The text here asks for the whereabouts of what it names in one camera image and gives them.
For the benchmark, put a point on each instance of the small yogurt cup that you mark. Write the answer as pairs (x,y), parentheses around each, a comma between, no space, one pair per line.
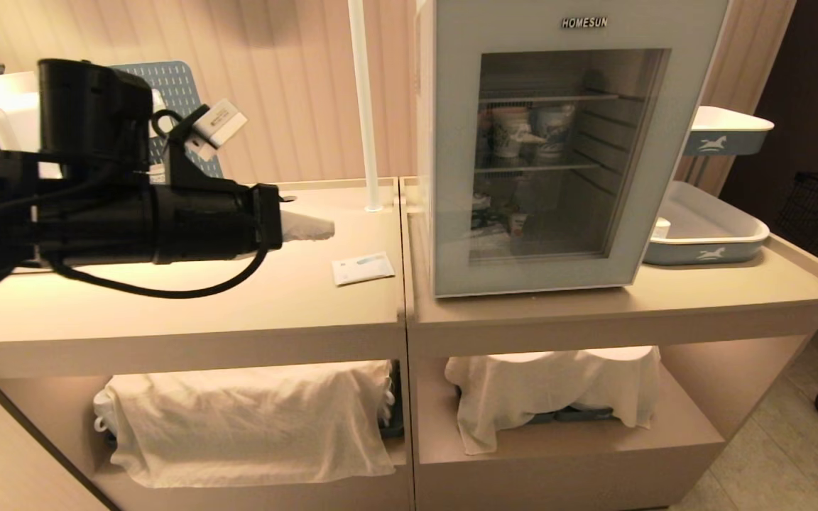
(517,225)

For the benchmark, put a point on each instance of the blue grey pegboard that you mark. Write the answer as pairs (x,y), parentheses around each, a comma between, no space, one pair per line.
(182,85)

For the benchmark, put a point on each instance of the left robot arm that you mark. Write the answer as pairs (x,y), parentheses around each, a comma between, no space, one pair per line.
(89,106)

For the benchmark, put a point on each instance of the small white cloth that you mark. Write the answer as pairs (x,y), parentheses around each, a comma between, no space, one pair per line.
(544,383)

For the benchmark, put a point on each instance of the dark blue tray stack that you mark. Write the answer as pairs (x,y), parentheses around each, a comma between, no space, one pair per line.
(579,414)

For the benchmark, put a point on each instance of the flat white sachet packet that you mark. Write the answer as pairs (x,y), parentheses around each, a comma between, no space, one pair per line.
(363,270)

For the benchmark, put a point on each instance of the white mini fridge cabinet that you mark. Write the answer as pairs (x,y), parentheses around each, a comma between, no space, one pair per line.
(424,142)

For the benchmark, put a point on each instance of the printed paper cup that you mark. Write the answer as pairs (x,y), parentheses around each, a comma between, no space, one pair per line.
(508,135)
(554,131)

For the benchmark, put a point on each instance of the white support pole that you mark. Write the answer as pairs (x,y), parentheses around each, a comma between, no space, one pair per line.
(365,106)

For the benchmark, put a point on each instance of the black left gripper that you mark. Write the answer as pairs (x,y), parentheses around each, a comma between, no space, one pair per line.
(210,220)

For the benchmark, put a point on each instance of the beige counter cabinet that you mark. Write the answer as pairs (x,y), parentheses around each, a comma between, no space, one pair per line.
(203,319)

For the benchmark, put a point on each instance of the blue white horse tray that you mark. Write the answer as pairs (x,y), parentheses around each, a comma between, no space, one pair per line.
(707,234)
(725,128)

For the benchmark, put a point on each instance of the white mugs stack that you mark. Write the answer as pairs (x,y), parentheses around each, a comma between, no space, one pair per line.
(101,411)

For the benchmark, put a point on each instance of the large white cloth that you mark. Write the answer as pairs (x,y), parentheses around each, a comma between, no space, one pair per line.
(253,426)

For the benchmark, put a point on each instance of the small white cup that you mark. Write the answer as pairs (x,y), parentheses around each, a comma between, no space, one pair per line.
(660,228)

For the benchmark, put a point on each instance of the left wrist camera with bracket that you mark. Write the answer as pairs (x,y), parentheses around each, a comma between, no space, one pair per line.
(219,124)

